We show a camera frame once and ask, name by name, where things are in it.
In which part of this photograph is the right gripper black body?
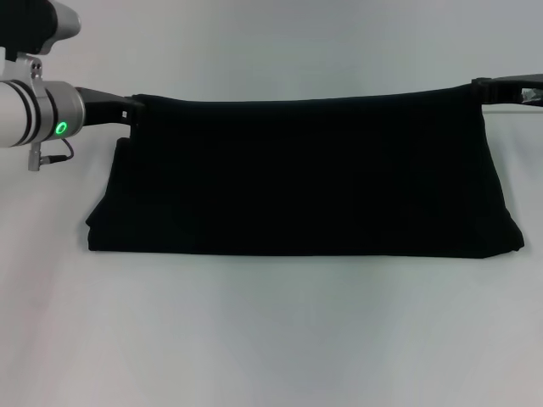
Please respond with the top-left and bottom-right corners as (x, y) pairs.
(485, 72), (543, 107)

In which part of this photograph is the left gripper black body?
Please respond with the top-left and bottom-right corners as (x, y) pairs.
(74, 86), (131, 132)

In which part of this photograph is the black shirt with FREE print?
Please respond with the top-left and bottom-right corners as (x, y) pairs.
(85, 82), (526, 259)

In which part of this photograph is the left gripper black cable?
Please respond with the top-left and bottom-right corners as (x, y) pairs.
(26, 137), (76, 172)

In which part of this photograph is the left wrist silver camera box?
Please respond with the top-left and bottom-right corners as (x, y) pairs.
(0, 0), (82, 57)

